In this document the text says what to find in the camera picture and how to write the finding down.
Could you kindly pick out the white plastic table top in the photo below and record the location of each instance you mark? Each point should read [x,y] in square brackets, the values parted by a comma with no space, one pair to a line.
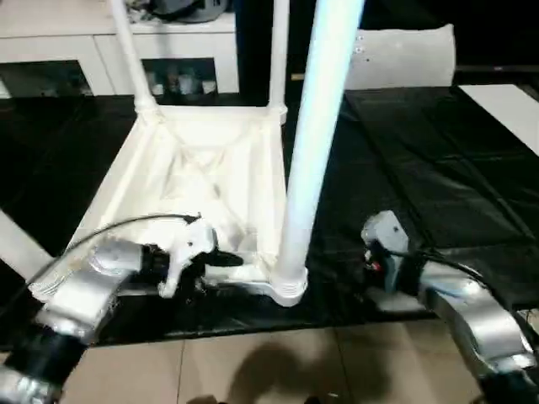
[189,147]

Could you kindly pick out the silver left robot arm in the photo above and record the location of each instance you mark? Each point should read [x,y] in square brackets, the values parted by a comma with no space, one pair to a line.
[84,286]

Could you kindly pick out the black table mat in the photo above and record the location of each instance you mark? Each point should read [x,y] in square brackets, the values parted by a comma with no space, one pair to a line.
[421,168]

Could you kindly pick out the small white cup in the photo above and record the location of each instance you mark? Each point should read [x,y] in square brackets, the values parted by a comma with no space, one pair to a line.
[158,89]
[208,87]

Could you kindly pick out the white flat board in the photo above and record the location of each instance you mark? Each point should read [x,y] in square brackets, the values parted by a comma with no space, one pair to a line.
[505,109]

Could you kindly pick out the black cabinet with gold label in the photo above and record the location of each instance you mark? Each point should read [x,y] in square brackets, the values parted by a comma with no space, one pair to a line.
[257,50]

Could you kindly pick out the grey round bag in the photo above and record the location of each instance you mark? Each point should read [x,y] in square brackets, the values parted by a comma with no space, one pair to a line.
[189,8]

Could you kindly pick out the white sideboard cabinet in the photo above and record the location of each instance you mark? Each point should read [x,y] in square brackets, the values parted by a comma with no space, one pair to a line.
[54,46]

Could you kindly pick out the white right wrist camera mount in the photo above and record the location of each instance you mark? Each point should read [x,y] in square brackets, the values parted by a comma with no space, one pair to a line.
[389,231]

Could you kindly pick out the black rail with red mark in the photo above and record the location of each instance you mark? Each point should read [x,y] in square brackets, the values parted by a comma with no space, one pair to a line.
[497,68]

